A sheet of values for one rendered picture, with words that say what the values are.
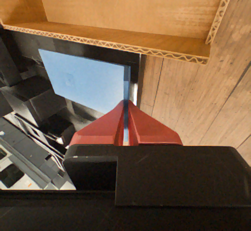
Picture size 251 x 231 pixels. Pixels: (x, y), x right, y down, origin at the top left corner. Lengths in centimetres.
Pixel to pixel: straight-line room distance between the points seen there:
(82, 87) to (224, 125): 19
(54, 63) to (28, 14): 9
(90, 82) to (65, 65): 4
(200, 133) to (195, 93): 7
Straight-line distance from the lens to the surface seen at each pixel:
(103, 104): 16
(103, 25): 20
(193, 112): 20
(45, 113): 35
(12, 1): 26
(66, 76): 19
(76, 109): 31
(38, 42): 34
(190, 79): 18
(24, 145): 661
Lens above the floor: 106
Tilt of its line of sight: 44 degrees down
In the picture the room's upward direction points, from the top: 137 degrees counter-clockwise
